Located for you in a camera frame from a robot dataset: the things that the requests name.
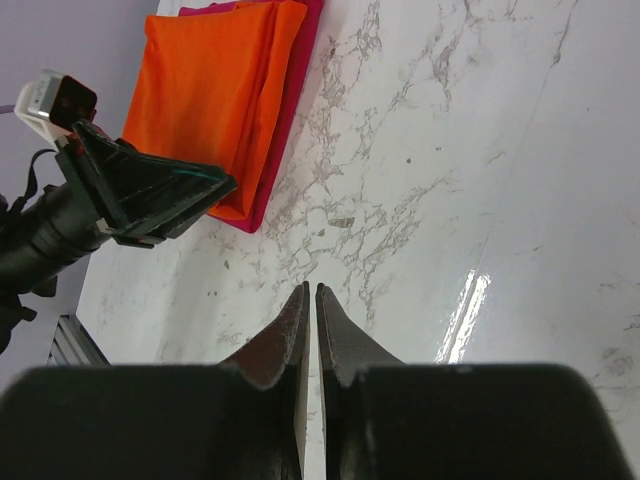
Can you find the magenta t shirt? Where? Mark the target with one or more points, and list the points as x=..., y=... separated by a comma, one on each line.
x=294, y=80

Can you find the orange t shirt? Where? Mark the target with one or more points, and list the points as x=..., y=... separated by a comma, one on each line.
x=210, y=88

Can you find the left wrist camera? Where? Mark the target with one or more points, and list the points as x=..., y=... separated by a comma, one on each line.
x=52, y=103

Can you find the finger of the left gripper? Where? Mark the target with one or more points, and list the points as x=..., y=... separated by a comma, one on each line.
x=165, y=196

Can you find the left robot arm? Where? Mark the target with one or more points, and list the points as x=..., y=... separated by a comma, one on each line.
x=42, y=233

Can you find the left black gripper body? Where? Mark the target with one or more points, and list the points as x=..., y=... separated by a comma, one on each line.
x=96, y=168

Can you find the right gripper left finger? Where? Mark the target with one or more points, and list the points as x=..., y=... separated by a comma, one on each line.
x=243, y=418

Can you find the left aluminium rail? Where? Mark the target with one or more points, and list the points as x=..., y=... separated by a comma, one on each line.
x=73, y=346

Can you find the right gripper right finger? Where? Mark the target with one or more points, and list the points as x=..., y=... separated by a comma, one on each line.
x=385, y=419

